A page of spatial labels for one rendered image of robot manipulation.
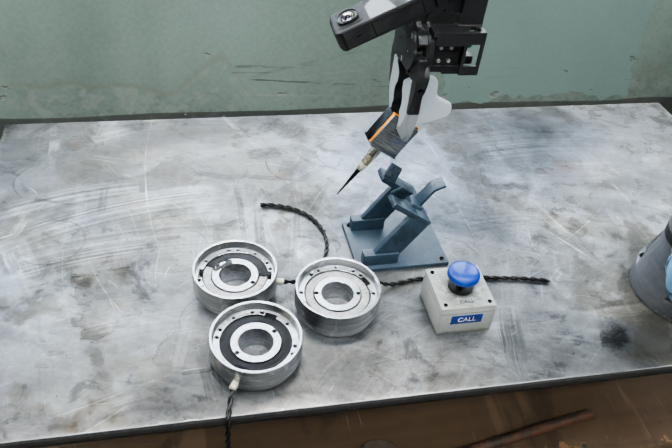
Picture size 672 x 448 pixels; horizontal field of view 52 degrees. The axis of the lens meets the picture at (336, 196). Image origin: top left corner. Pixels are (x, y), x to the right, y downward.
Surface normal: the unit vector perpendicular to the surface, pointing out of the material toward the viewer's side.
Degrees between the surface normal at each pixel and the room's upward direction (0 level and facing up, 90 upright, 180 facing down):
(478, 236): 0
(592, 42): 90
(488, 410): 0
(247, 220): 0
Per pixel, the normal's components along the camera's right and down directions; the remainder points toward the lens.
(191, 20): 0.18, 0.62
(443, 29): 0.11, -0.78
